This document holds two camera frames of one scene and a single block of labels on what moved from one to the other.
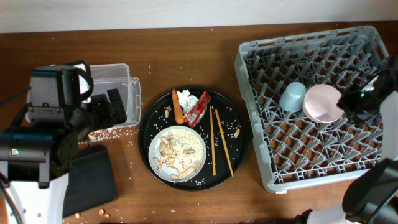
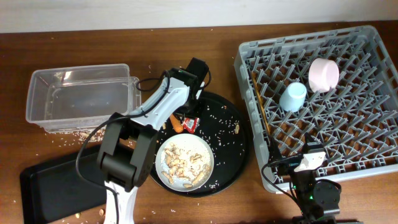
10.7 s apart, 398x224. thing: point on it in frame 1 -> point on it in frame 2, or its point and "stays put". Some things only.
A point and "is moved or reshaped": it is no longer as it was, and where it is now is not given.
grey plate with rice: [177, 154] is moved or reshaped
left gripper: [107, 119] -> [186, 112]
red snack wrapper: [196, 114] is moved or reshaped
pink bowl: [319, 103] -> [323, 74]
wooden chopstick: [212, 139] -> [261, 103]
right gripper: [344, 102] -> [288, 163]
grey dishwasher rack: [293, 150] stays put
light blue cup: [291, 99] stays put
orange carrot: [178, 108] is moved or reshaped
